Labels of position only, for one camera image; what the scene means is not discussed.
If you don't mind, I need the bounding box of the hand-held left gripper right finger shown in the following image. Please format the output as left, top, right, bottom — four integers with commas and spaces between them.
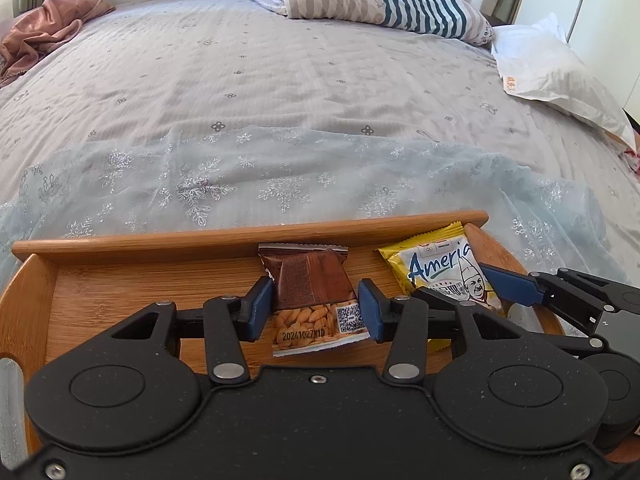
357, 279, 522, 382

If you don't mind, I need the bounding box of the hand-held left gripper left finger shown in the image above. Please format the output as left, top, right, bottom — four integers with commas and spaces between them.
110, 276, 275, 387

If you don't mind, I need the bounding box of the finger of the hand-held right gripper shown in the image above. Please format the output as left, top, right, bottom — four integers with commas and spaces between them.
482, 262, 640, 329
415, 287, 602, 359

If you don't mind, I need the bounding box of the yellow snack packet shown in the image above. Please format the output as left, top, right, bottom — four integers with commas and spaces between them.
377, 222, 507, 356

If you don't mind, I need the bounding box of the brown snack packet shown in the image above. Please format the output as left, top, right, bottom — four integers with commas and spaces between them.
257, 242, 371, 358

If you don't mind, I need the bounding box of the wooden tray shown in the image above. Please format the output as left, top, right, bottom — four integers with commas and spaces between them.
0, 210, 567, 463

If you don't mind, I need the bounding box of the red patterned cloth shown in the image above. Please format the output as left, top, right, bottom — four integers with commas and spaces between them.
620, 130, 640, 183

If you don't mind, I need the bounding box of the white pillow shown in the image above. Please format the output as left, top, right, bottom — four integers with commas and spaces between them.
490, 12, 638, 151

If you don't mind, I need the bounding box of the grey patterned bedspread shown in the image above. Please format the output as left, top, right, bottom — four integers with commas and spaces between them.
0, 0, 640, 241

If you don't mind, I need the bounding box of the white wardrobe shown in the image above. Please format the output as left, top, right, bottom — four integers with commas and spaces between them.
515, 0, 640, 116

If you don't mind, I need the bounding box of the striped folded quilt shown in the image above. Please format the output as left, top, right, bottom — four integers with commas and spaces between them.
250, 0, 496, 43

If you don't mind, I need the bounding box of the brown crumpled cloth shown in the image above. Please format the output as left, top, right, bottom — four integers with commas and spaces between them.
0, 0, 116, 88

